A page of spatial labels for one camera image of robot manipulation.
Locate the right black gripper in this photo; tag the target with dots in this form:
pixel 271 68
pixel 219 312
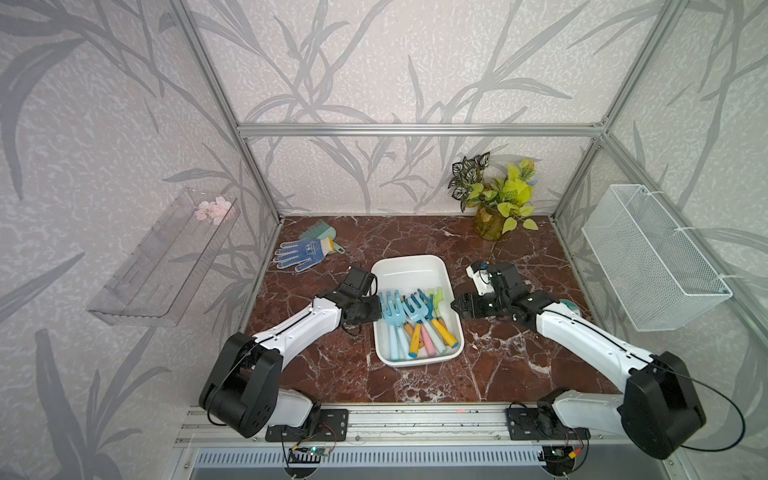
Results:
pixel 463 303

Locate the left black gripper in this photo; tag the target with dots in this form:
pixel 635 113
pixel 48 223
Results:
pixel 374 314

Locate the white storage box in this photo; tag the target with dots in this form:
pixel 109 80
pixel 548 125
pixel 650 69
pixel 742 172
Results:
pixel 407 275

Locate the blue rake pink handle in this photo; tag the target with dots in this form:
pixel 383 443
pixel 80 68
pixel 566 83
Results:
pixel 425 339

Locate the teal rake white handle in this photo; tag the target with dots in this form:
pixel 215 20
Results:
pixel 429 317

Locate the light blue hand rake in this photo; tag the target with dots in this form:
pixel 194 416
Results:
pixel 388 315

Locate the teal rake light handle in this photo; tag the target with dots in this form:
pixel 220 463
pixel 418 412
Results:
pixel 399 319

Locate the blue rake yellow handle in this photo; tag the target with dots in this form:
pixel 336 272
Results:
pixel 415 311

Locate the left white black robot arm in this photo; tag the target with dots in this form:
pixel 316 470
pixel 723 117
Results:
pixel 243 389

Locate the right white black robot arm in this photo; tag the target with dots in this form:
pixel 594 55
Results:
pixel 656 405

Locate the blue white work glove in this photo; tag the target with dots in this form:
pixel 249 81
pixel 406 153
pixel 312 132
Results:
pixel 303 254

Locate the green potted plant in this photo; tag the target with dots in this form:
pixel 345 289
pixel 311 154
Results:
pixel 503 204

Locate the dark patterned leaf plant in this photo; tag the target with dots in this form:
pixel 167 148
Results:
pixel 467 182

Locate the pink artificial flowers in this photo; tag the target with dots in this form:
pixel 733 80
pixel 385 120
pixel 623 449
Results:
pixel 214 211

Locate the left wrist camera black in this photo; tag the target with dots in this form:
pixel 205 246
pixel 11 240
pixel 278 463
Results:
pixel 357 283

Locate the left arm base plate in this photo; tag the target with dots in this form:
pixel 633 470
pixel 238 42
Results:
pixel 323 424

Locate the aluminium front rail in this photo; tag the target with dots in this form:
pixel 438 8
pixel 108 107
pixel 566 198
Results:
pixel 442 424

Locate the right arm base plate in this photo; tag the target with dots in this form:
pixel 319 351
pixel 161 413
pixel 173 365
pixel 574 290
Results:
pixel 540 423

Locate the white wire mesh basket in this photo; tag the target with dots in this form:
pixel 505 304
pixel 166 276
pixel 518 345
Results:
pixel 661 278

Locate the clear acrylic wall shelf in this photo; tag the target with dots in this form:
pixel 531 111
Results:
pixel 160 278

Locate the aluminium frame crossbar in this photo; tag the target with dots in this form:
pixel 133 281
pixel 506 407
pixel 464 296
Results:
pixel 254 130

